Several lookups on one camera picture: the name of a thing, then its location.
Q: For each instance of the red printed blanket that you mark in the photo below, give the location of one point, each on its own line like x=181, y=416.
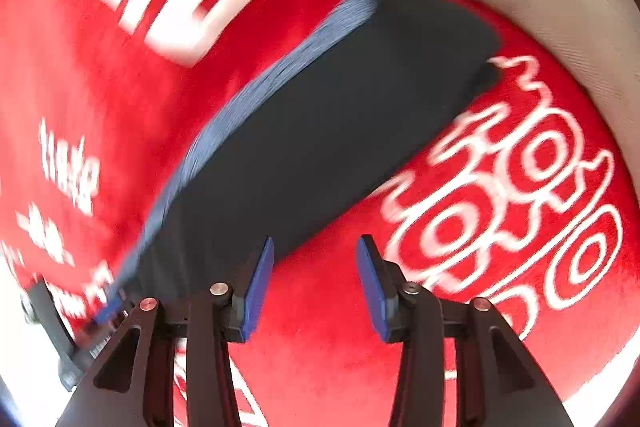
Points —
x=100, y=122

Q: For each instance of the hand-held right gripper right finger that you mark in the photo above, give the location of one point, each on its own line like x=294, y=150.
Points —
x=372, y=289

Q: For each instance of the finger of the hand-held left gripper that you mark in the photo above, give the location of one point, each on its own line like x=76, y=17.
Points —
x=50, y=322
x=108, y=312

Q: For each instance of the black pants with patterned waistband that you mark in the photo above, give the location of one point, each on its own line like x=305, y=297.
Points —
x=325, y=147

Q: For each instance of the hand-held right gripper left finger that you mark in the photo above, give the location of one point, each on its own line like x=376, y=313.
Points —
x=258, y=289

